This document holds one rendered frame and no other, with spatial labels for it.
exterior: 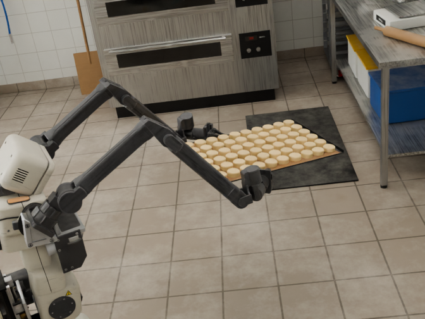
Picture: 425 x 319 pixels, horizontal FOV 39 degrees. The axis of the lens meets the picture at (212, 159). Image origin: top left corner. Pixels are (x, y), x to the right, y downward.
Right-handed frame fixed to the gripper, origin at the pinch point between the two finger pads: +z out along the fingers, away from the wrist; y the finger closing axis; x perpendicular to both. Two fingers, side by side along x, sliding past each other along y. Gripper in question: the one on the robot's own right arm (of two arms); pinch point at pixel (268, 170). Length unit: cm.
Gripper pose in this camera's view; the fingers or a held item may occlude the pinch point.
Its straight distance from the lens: 241.1
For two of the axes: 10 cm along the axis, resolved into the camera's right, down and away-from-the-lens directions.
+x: -9.4, -1.1, 3.1
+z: 3.3, -4.4, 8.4
